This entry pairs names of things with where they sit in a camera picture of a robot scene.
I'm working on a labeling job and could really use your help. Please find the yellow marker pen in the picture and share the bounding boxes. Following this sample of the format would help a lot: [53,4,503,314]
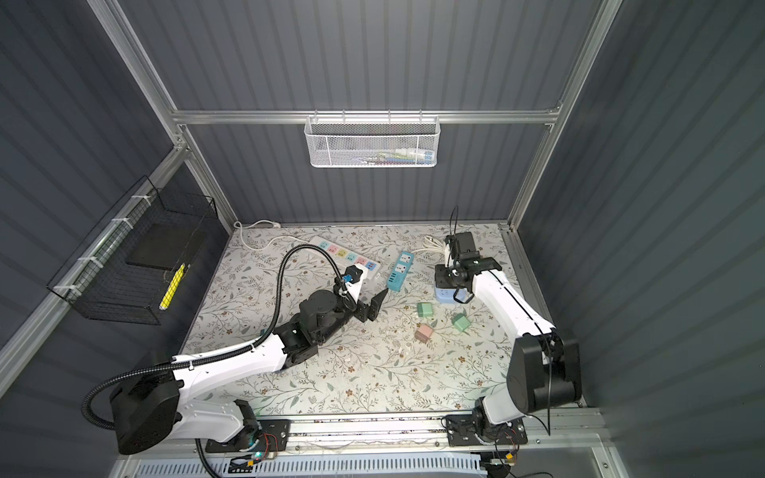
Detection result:
[159,264,187,311]

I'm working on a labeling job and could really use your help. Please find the pink charger plug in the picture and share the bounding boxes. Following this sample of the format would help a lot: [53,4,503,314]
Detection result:
[414,324,434,344]

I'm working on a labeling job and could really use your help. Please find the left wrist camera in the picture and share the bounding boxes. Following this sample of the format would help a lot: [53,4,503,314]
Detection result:
[341,264,367,295]

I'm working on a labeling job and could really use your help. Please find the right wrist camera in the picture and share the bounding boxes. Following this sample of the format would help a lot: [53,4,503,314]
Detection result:
[445,232,480,261]

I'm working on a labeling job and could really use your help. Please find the white multicolour power strip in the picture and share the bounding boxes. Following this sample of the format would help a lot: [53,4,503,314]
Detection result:
[309,236,381,279]

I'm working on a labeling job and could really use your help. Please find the green charger plug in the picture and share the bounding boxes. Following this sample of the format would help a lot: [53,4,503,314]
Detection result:
[416,302,434,318]
[451,314,471,333]

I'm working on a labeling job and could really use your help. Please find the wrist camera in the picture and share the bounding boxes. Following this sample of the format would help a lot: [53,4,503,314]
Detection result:
[445,232,480,261]
[341,264,367,295]

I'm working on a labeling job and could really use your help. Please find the white power strip cord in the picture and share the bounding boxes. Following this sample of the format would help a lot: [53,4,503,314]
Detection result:
[232,219,315,251]

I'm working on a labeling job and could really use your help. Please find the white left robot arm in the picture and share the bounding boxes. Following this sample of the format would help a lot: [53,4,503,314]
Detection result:
[110,266,388,455]

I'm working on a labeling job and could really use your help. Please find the items in white basket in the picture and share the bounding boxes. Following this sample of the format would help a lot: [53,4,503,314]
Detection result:
[353,147,436,167]

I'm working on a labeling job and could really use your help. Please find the black wire mesh basket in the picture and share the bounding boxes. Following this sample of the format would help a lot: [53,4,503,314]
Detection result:
[47,180,219,326]

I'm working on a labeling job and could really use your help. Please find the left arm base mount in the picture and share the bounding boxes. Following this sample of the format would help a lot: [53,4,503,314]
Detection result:
[204,419,292,454]

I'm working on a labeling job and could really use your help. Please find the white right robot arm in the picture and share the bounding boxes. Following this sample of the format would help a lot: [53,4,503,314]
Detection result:
[442,232,583,428]

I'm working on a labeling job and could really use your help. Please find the black foam pad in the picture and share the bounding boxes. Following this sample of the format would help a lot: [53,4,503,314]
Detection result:
[126,224,193,271]

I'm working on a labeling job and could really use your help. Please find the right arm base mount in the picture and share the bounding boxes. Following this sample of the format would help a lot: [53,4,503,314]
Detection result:
[440,410,528,447]

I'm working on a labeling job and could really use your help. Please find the black corrugated cable conduit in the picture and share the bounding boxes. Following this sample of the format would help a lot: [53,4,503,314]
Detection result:
[82,243,348,478]

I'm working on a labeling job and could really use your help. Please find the teal power strip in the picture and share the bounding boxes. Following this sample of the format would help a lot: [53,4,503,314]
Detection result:
[386,251,414,292]

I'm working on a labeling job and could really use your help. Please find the white coiled power cable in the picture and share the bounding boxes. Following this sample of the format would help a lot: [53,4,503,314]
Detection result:
[411,234,449,255]

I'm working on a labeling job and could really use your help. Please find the white wire mesh basket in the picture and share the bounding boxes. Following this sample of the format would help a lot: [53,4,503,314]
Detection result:
[304,116,441,168]

